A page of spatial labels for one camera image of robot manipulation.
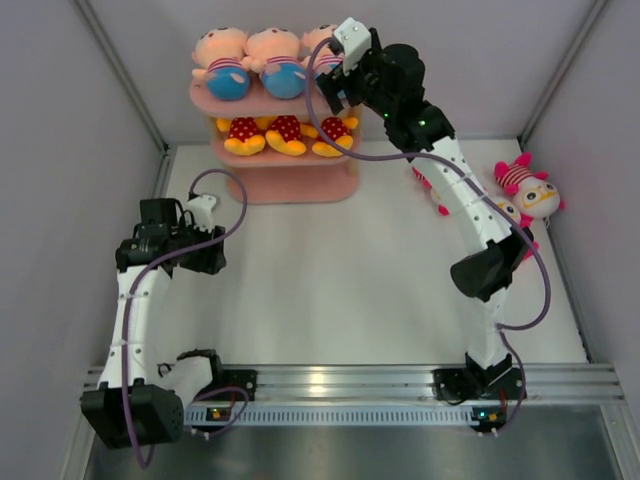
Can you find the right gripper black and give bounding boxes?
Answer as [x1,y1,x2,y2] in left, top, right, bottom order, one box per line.
[314,44,394,121]

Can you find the small baby doll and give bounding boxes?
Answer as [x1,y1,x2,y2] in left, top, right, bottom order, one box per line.
[298,24,346,96]

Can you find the yellow plush red dotted dress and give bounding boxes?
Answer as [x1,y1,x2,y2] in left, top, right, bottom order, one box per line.
[215,117,266,156]

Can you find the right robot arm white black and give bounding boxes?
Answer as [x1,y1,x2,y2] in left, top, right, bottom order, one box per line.
[316,18,533,403]

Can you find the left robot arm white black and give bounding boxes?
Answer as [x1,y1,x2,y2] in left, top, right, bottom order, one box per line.
[81,194,226,449]

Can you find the pink three-tier shelf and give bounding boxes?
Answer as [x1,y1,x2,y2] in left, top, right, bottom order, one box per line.
[189,78,360,204]

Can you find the right baby doll blue pants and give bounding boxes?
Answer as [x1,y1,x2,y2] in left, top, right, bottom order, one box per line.
[243,27,306,100]

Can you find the baby doll blue pants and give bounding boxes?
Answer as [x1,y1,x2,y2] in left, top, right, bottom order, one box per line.
[191,27,250,101]
[243,27,306,100]

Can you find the left baby doll blue pants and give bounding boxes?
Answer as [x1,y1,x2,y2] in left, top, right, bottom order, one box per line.
[191,27,250,101]

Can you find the white plush yellow glasses front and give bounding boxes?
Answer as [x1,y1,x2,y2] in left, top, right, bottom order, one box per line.
[488,196,539,268]

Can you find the white plush yellow glasses right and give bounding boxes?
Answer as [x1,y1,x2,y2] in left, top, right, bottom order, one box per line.
[493,152,565,222]

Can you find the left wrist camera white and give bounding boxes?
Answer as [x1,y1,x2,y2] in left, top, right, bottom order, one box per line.
[186,194,220,232]

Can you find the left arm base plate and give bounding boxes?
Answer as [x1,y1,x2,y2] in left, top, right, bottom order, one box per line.
[196,368,258,401]

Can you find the perforated cable duct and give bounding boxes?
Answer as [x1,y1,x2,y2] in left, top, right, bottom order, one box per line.
[184,404,506,426]

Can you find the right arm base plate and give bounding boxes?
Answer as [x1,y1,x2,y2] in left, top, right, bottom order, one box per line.
[433,368,522,404]

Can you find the aluminium mounting rail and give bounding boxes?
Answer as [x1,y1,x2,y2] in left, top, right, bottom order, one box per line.
[82,363,626,402]

